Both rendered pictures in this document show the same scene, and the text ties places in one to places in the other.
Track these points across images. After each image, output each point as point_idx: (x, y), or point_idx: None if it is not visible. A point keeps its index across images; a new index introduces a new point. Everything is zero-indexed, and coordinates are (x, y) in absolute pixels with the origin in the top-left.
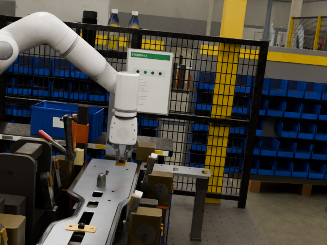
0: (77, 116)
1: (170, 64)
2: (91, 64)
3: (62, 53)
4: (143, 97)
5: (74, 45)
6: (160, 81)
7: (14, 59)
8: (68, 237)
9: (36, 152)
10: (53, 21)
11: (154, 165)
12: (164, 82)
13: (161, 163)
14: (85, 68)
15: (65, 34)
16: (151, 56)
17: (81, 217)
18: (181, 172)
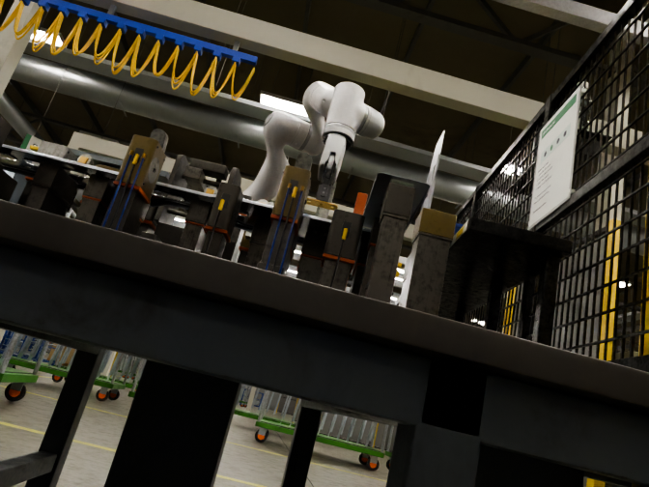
0: None
1: (576, 107)
2: (317, 99)
3: (312, 106)
4: (547, 189)
5: (313, 91)
6: (565, 146)
7: (273, 123)
8: None
9: (206, 163)
10: (312, 83)
11: (295, 165)
12: (569, 143)
13: (540, 296)
14: (316, 106)
15: (313, 86)
16: (558, 117)
17: (169, 198)
18: (374, 198)
